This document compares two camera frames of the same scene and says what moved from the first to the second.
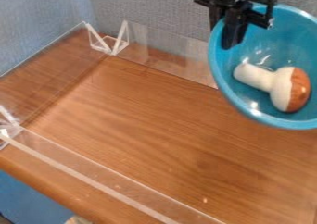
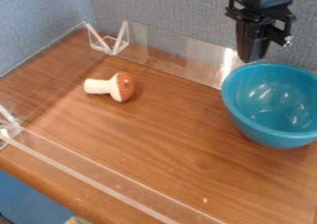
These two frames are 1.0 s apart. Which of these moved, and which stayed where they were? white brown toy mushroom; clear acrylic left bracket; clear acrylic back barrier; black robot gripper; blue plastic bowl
Moved: blue plastic bowl; white brown toy mushroom; black robot gripper
Stayed: clear acrylic back barrier; clear acrylic left bracket
